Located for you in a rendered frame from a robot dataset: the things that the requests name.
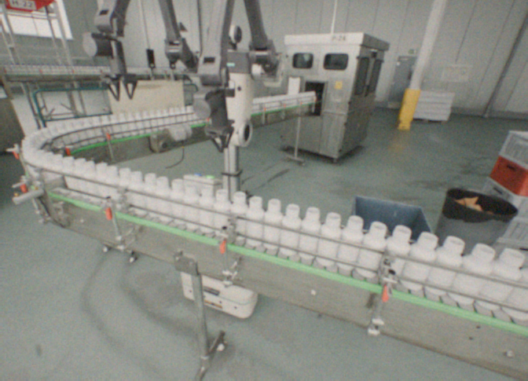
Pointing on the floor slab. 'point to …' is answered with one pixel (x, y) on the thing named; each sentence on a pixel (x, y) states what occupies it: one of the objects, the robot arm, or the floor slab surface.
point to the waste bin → (473, 218)
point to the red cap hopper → (31, 2)
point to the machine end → (334, 89)
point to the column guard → (408, 108)
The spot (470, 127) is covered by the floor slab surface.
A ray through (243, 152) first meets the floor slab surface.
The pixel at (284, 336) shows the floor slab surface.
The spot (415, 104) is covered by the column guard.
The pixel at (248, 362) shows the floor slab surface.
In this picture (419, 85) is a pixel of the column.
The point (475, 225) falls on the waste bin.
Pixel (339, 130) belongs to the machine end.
